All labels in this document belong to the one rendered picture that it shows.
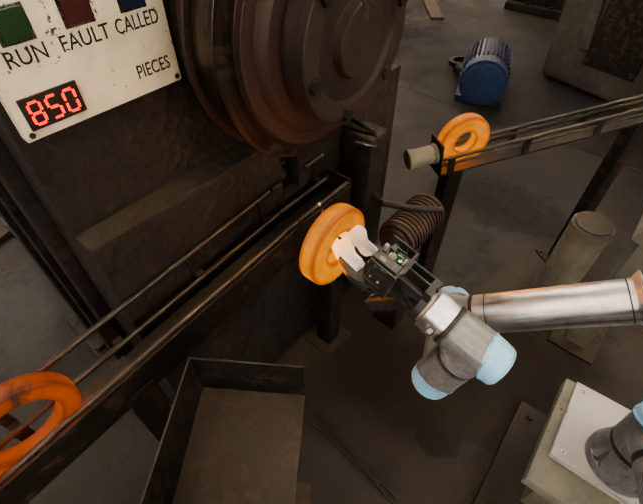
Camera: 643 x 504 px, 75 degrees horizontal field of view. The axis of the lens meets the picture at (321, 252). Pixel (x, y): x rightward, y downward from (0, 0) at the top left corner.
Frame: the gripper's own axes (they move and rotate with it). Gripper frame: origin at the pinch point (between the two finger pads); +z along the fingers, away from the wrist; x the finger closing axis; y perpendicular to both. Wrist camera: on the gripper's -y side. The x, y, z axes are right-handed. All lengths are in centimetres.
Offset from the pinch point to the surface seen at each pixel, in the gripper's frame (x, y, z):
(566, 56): -290, -75, 8
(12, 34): 25, 26, 38
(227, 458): 35.6, -21.8, -11.2
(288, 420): 24.0, -20.4, -14.8
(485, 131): -71, -12, -3
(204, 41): 4.6, 24.1, 27.7
